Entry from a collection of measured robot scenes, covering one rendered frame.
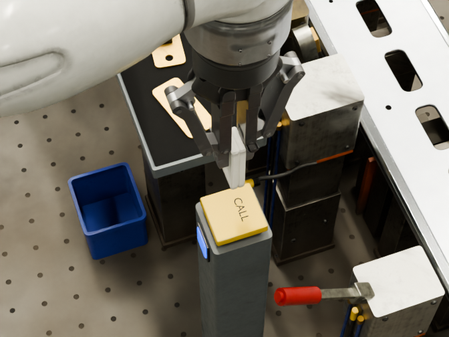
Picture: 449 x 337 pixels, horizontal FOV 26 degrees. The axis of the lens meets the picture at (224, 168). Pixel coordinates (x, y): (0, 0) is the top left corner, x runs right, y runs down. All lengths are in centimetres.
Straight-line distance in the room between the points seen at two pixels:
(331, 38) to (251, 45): 67
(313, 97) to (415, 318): 30
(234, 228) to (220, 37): 36
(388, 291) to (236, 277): 18
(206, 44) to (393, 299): 49
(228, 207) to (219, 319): 21
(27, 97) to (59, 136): 106
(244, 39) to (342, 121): 51
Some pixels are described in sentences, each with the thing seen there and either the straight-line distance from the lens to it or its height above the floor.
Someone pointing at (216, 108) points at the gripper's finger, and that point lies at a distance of 89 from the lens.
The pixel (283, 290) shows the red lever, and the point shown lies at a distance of 106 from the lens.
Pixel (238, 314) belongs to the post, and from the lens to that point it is 125.
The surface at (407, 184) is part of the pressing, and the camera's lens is 130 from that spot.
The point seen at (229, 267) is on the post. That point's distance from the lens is 111.
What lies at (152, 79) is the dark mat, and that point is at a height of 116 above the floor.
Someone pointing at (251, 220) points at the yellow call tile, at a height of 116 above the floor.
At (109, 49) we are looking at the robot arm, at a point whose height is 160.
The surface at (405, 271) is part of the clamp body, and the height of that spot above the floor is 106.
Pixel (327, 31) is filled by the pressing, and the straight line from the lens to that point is 143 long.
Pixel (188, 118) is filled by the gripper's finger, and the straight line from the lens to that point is 87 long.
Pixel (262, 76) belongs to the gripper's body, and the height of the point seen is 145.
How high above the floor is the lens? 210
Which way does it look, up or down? 59 degrees down
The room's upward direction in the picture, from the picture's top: straight up
